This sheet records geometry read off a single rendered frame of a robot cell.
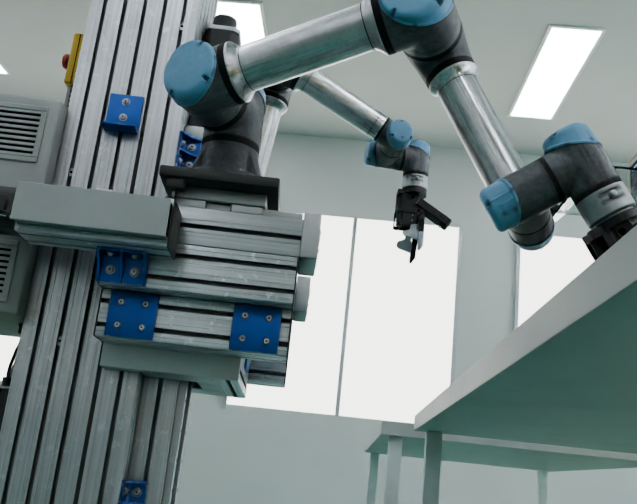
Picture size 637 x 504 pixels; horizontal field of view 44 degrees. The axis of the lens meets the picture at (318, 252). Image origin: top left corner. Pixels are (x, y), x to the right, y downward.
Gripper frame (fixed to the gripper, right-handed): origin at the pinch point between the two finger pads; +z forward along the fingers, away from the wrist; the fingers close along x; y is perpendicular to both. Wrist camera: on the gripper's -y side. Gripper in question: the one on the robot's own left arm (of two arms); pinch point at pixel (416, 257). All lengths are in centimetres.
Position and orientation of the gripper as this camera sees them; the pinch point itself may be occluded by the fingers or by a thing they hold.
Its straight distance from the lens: 228.9
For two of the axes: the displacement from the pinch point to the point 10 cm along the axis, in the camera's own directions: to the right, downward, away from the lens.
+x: 0.5, -2.7, -9.6
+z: -1.0, 9.6, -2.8
